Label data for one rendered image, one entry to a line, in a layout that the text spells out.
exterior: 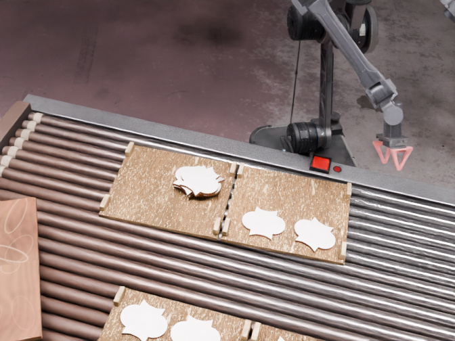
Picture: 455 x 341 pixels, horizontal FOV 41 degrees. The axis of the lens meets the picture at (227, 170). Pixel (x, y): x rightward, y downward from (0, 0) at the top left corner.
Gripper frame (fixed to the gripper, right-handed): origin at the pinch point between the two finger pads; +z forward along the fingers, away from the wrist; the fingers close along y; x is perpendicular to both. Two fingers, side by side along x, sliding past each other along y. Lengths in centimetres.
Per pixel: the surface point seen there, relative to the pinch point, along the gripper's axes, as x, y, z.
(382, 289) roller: -7.2, 9.1, 38.0
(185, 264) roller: -67, -8, 28
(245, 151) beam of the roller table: -36, -48, 2
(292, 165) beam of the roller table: -20.2, -39.5, 7.5
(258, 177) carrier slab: -34.8, -33.5, 9.2
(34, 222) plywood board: -112, -15, 11
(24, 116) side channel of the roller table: -118, -74, -14
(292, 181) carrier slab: -23.1, -30.1, 11.1
